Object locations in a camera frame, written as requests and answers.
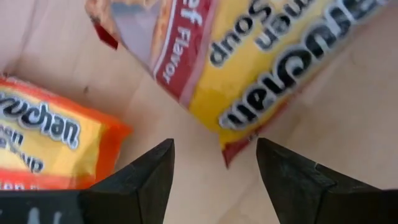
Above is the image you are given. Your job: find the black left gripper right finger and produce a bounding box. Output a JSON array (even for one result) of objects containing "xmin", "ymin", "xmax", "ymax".
[{"xmin": 256, "ymin": 138, "xmax": 398, "ymax": 224}]

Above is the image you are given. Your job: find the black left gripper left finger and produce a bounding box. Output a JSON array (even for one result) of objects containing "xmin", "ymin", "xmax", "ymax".
[{"xmin": 79, "ymin": 138, "xmax": 175, "ymax": 224}]

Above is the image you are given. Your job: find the orange chicken ramen packet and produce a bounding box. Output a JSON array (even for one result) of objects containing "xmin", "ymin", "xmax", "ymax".
[{"xmin": 0, "ymin": 74, "xmax": 134, "ymax": 190}]

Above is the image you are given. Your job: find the silver packet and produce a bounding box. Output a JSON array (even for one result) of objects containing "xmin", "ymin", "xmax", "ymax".
[{"xmin": 84, "ymin": 0, "xmax": 391, "ymax": 169}]

